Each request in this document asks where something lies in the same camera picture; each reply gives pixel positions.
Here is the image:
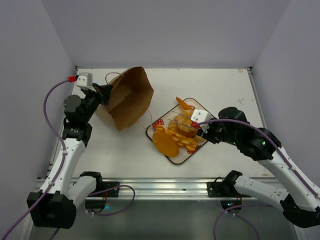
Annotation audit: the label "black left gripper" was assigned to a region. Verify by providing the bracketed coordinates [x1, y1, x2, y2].
[81, 82, 113, 123]

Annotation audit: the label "brown paper bag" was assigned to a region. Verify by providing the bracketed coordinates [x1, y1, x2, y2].
[95, 66, 154, 132]

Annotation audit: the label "orange fake bun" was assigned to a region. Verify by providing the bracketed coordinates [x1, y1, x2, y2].
[177, 110, 197, 138]

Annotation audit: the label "long orange fake baguette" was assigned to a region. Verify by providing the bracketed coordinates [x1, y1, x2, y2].
[175, 97, 193, 110]

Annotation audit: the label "round orange fake bread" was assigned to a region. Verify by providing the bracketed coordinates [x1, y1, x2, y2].
[152, 131, 180, 158]

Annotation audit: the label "metal tongs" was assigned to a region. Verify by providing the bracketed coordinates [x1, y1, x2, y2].
[168, 109, 199, 132]

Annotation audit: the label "round yellow fake pastry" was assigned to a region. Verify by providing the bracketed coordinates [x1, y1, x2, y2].
[168, 114, 183, 133]

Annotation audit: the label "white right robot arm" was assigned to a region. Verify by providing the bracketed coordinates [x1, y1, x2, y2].
[192, 107, 320, 228]

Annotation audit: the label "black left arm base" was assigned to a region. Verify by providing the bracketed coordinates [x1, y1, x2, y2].
[84, 181, 120, 213]

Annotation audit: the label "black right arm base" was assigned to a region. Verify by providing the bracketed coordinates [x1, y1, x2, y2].
[206, 177, 249, 214]

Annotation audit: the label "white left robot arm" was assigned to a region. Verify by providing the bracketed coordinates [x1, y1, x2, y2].
[27, 83, 113, 229]

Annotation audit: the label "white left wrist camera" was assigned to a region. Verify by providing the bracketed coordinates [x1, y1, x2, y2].
[75, 72, 93, 88]

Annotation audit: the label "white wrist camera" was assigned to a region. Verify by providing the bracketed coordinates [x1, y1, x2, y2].
[190, 109, 215, 133]
[75, 72, 93, 88]

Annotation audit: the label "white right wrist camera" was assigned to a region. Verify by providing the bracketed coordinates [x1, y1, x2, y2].
[190, 109, 215, 133]

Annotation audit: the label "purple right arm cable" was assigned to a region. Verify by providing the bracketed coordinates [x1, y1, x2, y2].
[198, 117, 320, 240]

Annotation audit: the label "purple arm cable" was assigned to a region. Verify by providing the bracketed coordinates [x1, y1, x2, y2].
[0, 76, 136, 240]
[198, 117, 320, 240]

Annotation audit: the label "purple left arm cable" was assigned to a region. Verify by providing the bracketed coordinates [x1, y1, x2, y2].
[0, 76, 136, 240]

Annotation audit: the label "aluminium front frame rail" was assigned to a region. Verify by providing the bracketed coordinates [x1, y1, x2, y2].
[103, 178, 232, 201]

